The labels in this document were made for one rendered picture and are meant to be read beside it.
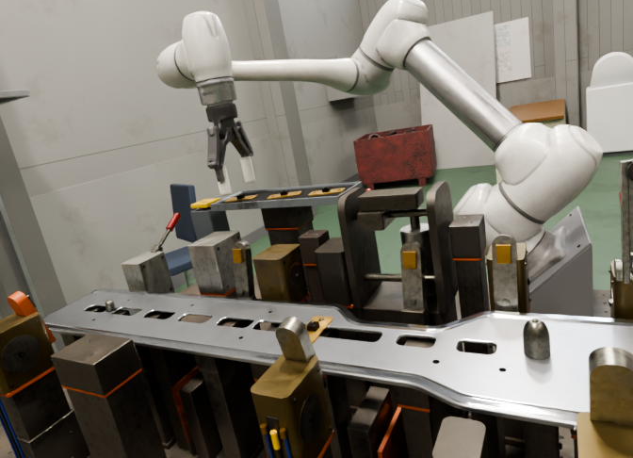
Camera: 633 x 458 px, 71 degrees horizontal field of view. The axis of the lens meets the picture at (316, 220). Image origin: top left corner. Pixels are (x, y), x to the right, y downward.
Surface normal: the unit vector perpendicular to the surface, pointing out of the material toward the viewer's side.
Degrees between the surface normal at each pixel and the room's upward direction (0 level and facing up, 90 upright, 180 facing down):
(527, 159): 80
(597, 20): 90
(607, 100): 90
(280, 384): 0
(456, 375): 0
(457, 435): 0
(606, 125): 90
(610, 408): 102
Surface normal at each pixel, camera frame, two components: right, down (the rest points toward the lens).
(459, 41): -0.50, 0.07
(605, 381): -0.41, 0.50
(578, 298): -0.41, 0.30
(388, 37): -0.61, 0.25
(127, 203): 0.87, -0.03
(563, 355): -0.18, -0.95
